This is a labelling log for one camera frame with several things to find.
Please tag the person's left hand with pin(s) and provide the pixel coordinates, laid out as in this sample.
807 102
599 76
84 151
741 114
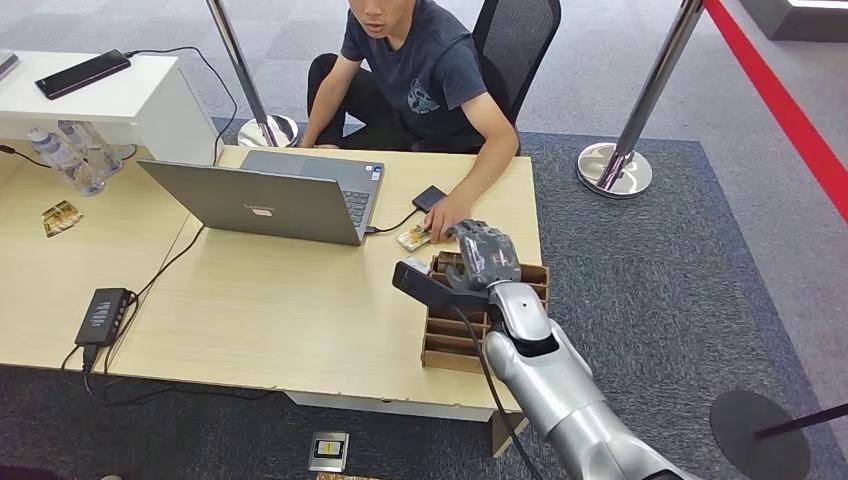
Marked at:
440 218

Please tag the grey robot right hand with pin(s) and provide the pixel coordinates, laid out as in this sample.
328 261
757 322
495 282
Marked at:
490 258

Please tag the patterned card with white edge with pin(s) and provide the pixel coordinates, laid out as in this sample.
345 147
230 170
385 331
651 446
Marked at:
412 238

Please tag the person's right forearm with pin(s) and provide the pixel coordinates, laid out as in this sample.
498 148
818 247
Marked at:
322 112

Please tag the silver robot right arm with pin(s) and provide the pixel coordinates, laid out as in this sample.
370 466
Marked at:
556 391

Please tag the person's left forearm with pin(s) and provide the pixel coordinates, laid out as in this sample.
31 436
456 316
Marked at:
490 162

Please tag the brown wooden card organizer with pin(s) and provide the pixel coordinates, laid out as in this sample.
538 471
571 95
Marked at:
450 344

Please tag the person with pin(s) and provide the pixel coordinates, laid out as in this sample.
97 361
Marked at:
424 73

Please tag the patterned card on floor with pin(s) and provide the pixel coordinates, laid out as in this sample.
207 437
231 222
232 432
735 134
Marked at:
344 477

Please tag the dark grey rug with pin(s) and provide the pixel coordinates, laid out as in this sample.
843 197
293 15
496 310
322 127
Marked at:
662 278

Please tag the grey laptop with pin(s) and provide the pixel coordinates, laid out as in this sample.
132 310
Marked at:
265 205

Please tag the black mesh office chair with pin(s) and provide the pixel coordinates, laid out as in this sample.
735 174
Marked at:
520 40

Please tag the small grey square device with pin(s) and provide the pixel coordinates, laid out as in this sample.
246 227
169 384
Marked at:
328 452

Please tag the black stanchion with round base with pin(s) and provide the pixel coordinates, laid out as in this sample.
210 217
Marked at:
758 437

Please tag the red barrier belt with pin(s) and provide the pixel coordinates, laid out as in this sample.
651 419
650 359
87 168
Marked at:
778 99

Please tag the white cabinet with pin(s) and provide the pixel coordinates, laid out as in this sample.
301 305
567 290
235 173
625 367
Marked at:
132 99

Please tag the clear plastic water bottle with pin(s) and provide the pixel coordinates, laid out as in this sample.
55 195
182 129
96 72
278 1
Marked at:
96 149
66 166

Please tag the black power hub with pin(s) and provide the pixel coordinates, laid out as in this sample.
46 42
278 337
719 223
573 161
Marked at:
102 316

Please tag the stack of gold cards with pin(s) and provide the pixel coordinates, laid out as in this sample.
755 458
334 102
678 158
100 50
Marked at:
61 218

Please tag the black box with lit top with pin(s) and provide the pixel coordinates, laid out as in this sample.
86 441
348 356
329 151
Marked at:
788 23

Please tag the black smartphone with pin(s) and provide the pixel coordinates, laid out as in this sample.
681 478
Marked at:
83 73

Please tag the grey flat device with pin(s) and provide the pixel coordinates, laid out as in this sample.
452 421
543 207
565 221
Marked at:
6 63

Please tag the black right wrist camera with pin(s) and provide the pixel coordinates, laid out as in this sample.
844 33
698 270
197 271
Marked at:
430 289

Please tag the chrome stanchion post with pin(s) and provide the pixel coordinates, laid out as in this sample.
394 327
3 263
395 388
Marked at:
240 73
646 99

